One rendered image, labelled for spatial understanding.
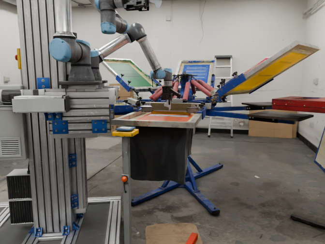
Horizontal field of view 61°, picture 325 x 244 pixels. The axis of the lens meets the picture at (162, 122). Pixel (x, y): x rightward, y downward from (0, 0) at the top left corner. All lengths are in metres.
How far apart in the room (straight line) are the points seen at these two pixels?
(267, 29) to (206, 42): 1.31
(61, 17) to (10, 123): 0.75
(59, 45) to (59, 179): 0.90
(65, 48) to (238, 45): 5.32
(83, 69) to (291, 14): 5.58
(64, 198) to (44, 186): 0.15
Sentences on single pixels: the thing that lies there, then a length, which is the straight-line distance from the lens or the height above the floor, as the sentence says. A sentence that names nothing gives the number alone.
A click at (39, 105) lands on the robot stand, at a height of 1.13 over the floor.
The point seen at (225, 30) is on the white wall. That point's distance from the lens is 6.60.
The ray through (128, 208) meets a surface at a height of 0.45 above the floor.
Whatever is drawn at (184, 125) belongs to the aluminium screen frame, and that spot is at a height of 0.97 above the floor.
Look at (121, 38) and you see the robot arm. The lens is 2.37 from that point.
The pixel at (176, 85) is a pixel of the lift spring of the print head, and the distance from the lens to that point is 3.05.
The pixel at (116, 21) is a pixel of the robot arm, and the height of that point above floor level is 1.56.
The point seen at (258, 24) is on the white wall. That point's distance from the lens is 6.64.
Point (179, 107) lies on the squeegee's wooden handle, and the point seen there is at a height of 1.03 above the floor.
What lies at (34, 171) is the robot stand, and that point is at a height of 0.67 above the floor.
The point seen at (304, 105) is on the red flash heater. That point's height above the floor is 1.07.
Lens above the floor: 1.28
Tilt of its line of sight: 9 degrees down
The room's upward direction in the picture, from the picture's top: straight up
